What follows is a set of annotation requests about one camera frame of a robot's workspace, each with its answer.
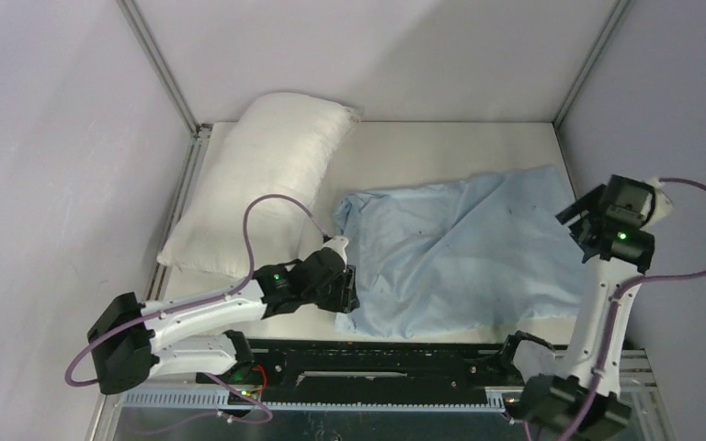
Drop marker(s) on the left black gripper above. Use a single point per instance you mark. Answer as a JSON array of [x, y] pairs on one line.
[[346, 299]]

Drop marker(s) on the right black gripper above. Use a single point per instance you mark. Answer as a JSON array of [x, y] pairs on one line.
[[589, 202]]

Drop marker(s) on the light blue pillowcase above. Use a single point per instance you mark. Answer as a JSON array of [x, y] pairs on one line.
[[451, 257]]

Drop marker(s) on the white pillow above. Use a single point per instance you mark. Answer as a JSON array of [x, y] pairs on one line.
[[277, 152]]

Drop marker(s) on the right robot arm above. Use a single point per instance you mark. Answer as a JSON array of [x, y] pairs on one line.
[[577, 396]]

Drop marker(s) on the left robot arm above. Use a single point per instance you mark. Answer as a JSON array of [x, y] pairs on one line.
[[134, 341]]

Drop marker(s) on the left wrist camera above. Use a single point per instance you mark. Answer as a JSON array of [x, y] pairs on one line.
[[338, 244]]

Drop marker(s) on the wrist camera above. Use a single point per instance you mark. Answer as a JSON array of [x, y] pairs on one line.
[[338, 244], [635, 203]]

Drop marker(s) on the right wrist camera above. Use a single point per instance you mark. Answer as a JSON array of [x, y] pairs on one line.
[[635, 203]]

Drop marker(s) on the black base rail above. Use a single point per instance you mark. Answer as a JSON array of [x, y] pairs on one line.
[[376, 372]]

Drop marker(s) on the left aluminium frame post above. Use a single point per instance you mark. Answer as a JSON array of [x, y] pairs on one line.
[[143, 34]]

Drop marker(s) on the aluminium frame post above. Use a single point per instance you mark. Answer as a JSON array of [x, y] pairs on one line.
[[143, 34], [615, 18]]

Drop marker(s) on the grey cable duct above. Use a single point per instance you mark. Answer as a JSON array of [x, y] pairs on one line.
[[220, 400]]

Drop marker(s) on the right aluminium frame post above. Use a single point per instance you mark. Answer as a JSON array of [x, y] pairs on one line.
[[615, 18]]

